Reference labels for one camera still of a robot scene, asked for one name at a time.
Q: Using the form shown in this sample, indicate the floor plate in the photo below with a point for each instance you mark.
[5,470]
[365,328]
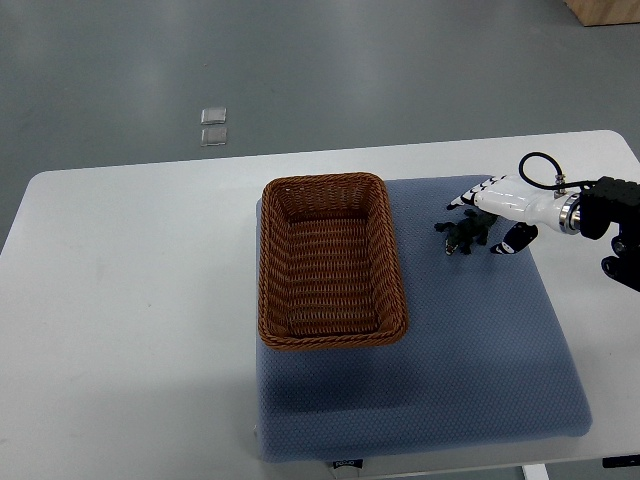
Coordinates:
[214,136]
[213,115]

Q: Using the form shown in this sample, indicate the dark toy crocodile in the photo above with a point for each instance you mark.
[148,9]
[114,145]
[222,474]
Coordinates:
[473,228]

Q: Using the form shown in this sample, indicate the upper floor plate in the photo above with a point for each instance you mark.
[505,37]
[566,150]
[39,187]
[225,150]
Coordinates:
[213,115]

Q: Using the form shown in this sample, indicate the blue-grey foam mat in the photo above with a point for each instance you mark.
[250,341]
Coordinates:
[484,359]

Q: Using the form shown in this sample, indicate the brown wicker basket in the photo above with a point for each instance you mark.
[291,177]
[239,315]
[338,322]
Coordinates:
[329,274]

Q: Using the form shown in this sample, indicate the lower floor plate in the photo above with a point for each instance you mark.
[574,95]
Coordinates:
[214,136]

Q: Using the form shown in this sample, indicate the wooden box corner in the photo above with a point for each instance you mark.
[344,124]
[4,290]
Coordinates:
[604,12]

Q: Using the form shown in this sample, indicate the black table control panel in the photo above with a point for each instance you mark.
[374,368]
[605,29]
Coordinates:
[621,461]

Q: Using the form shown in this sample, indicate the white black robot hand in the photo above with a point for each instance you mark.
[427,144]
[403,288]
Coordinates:
[511,198]

